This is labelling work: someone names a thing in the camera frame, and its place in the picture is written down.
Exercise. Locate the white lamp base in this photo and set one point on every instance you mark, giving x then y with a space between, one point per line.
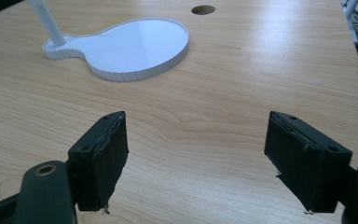
130 46

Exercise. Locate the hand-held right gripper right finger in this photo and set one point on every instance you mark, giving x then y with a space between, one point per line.
304 161

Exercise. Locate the white metal stand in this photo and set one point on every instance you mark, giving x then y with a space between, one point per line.
351 15

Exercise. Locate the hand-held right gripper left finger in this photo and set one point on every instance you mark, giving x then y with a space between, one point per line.
99 168

